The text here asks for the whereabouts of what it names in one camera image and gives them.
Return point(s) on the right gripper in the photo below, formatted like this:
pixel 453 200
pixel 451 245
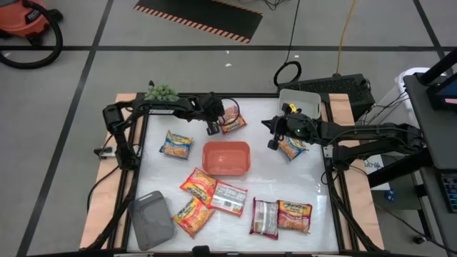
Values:
pixel 298 128

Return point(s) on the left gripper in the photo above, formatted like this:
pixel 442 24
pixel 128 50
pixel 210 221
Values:
pixel 212 107

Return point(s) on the blue yellow soy ramen pack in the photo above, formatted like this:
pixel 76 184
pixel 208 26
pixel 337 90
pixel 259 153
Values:
pixel 294 148
pixel 233 123
pixel 176 144

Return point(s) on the orange chicken ramen pack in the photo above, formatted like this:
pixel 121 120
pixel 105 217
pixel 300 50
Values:
pixel 228 198
pixel 193 217
pixel 198 183

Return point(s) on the red roast beef ramen pack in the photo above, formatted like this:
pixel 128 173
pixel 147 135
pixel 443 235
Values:
pixel 264 217
pixel 295 216

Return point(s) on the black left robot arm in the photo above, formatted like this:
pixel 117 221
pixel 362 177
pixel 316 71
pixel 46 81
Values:
pixel 185 105

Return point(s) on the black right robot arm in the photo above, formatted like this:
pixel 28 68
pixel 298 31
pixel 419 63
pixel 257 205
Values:
pixel 375 133

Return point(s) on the orange plastic bin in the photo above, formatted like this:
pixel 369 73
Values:
pixel 226 158

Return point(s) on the white plastic bin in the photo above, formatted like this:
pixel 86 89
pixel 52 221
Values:
pixel 303 101

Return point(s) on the green plant in patterned pot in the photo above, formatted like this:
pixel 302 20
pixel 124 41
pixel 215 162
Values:
pixel 161 93

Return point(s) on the black computer case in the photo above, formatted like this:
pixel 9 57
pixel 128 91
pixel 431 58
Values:
pixel 328 89

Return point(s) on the white paper label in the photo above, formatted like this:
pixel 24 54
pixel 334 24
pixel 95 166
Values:
pixel 373 165

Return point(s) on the grey plastic lid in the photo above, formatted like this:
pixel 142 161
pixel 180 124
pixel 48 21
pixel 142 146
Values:
pixel 151 221

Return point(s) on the grey metal clamp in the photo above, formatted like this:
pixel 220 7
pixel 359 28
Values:
pixel 103 152

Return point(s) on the black hazard striped mat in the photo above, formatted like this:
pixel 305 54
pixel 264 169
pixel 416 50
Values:
pixel 200 16

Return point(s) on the white waste bin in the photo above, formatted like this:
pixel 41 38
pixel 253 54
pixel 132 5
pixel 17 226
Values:
pixel 403 80

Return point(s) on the dark grey desk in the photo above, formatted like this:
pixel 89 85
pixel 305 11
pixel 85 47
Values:
pixel 428 142

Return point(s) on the orange shop vacuum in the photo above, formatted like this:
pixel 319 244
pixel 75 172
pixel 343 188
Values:
pixel 59 39
pixel 21 18

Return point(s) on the black monitor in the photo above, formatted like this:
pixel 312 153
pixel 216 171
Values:
pixel 446 94

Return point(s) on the black diagonal bar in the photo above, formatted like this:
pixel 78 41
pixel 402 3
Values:
pixel 439 64

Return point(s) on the black keyboard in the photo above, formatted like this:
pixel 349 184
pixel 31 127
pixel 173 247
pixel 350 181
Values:
pixel 450 192

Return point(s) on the black aluminium table frame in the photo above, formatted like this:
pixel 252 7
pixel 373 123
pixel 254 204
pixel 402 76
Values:
pixel 257 95

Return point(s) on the table edge camera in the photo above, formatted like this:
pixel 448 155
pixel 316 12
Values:
pixel 201 250

